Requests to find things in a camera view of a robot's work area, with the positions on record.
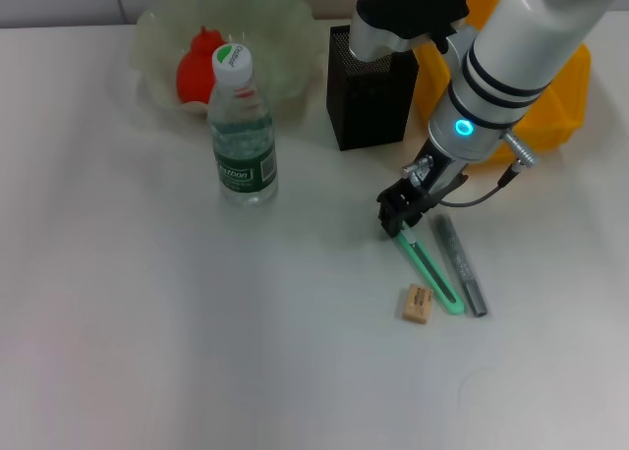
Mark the orange toy fruit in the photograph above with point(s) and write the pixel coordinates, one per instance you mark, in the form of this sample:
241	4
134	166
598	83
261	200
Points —
194	74

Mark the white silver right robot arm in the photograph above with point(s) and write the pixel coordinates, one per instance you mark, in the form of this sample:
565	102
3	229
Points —
516	52

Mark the clear green-label water bottle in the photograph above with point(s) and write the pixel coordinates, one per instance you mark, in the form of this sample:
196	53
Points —
243	140

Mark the grey marker pen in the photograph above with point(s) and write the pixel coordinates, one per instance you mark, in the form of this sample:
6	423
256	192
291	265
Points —
459	263

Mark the black mesh pen holder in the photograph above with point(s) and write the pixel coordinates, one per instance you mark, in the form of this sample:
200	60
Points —
368	111

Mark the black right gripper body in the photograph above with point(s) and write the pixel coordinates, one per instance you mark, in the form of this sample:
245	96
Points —
437	177

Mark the translucent green fruit bowl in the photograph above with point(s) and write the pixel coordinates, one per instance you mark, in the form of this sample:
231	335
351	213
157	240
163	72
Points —
275	42

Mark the green utility knife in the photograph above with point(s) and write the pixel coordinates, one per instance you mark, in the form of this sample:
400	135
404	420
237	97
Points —
432	273

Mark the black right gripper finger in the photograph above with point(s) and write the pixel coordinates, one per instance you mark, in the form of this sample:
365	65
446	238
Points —
390	214
420	207

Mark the yellow plastic bin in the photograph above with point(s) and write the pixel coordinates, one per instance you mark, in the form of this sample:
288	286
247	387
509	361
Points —
560	101

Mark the tan eraser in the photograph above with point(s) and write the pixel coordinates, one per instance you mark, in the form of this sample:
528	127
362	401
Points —
417	303

